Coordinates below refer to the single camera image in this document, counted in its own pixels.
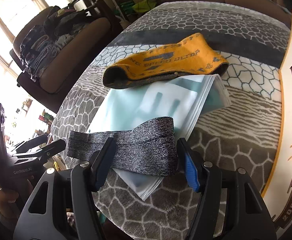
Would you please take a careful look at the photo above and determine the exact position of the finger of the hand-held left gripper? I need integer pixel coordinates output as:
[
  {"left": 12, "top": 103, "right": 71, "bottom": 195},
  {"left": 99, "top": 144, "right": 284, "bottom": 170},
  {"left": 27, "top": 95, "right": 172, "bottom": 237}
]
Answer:
[
  {"left": 10, "top": 139, "right": 67, "bottom": 161},
  {"left": 21, "top": 133, "right": 48, "bottom": 147}
]

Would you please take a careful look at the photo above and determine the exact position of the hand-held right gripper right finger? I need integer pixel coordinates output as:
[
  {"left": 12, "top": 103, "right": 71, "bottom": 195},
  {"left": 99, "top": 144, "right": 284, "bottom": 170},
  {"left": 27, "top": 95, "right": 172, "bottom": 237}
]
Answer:
[{"left": 176, "top": 137, "right": 277, "bottom": 240}]

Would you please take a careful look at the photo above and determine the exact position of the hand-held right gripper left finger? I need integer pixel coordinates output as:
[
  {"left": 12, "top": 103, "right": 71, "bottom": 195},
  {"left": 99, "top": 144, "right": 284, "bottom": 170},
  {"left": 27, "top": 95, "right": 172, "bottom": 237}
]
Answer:
[{"left": 12, "top": 137, "right": 116, "bottom": 240}]

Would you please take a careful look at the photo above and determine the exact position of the grey knitted sock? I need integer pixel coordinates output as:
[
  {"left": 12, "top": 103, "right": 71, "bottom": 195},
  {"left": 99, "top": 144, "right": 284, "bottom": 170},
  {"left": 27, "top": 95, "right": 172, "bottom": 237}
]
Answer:
[{"left": 66, "top": 116, "right": 178, "bottom": 177}]

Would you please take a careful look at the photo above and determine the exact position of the frosted zip plastic bag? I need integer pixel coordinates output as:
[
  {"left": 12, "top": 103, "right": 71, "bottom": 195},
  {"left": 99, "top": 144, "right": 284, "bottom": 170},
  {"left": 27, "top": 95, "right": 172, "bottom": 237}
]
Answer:
[{"left": 88, "top": 74, "right": 232, "bottom": 201}]

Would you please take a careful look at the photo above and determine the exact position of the orange patterned sock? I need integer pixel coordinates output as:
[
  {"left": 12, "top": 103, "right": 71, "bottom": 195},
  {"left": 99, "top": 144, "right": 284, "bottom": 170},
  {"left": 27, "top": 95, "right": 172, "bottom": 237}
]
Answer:
[{"left": 103, "top": 33, "right": 229, "bottom": 90}]

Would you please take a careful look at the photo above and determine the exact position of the person's left hand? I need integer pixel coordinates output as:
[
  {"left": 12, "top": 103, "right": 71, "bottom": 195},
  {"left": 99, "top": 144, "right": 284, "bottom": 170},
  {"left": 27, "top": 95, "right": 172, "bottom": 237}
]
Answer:
[{"left": 0, "top": 184, "right": 15, "bottom": 207}]

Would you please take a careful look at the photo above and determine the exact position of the grey patterned blanket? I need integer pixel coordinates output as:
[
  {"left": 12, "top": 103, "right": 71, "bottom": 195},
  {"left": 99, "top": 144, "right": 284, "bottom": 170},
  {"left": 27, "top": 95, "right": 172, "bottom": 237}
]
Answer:
[{"left": 51, "top": 2, "right": 292, "bottom": 233}]

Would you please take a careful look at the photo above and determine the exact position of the brown armchair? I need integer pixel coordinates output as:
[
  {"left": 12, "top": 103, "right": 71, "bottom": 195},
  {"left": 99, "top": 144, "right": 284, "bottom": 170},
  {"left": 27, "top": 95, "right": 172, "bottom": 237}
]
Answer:
[{"left": 9, "top": 6, "right": 111, "bottom": 94}]

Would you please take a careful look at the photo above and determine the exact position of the pile of clothes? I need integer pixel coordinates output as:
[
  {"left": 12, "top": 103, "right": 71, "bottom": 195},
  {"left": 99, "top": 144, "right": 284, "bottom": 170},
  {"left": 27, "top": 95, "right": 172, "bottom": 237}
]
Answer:
[{"left": 20, "top": 6, "right": 96, "bottom": 80}]

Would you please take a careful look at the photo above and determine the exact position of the window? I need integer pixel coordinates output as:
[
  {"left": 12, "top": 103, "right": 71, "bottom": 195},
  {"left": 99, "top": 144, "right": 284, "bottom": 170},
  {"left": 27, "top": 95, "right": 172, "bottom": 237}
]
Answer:
[{"left": 0, "top": 0, "right": 50, "bottom": 63}]

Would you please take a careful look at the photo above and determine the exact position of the white pipe stand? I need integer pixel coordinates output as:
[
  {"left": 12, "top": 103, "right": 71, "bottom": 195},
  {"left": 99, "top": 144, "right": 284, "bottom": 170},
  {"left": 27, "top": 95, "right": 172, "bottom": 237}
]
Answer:
[{"left": 90, "top": 0, "right": 128, "bottom": 23}]

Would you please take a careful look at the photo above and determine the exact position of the yellow-green bag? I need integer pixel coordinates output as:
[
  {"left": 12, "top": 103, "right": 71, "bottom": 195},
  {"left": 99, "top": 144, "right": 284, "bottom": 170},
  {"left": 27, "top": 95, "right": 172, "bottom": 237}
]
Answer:
[{"left": 132, "top": 0, "right": 158, "bottom": 14}]

